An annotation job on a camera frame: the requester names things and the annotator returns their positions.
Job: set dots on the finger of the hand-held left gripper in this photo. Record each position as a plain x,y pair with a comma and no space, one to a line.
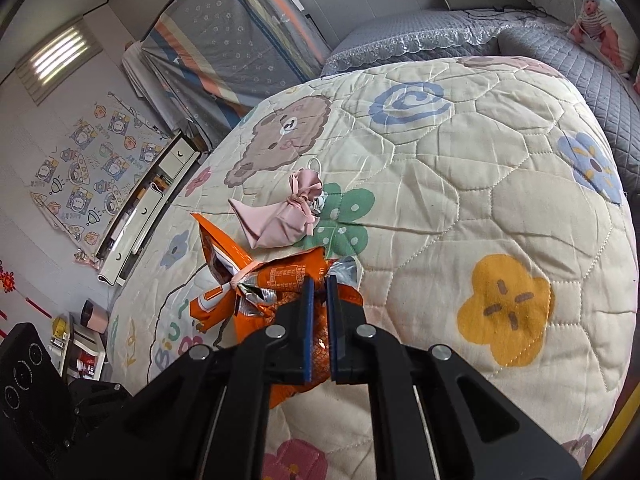
95,405

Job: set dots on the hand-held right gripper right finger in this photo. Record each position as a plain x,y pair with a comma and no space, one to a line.
334,330

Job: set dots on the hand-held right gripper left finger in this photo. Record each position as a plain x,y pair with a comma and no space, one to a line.
306,330

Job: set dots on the orange snack wrapper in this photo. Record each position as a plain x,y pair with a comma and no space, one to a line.
290,272

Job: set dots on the white small shelf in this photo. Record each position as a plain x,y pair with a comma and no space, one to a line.
87,355

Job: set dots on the yellow small box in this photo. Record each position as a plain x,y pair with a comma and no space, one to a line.
60,331

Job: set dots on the pink cup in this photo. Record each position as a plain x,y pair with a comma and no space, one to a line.
95,316

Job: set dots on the pink cloth bundle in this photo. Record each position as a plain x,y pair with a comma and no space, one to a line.
280,220

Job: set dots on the red hanging decoration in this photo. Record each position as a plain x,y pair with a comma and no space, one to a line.
7,280

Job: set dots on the white drawer cabinet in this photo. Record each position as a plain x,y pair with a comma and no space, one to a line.
145,215

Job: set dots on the cream cartoon printed quilt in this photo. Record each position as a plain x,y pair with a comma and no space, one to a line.
475,185

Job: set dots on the striped folded mattress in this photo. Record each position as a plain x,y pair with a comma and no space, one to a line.
225,45

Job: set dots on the grey quilted bedspread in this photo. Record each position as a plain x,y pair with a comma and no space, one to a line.
400,35

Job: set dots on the slatted window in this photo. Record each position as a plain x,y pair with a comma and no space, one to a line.
57,57

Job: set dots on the grey bolster pillow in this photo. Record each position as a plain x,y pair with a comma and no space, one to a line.
480,1

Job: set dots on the baby print pillow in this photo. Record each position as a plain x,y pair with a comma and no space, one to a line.
600,25

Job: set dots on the cartoon wall poster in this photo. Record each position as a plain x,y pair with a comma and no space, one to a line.
95,175

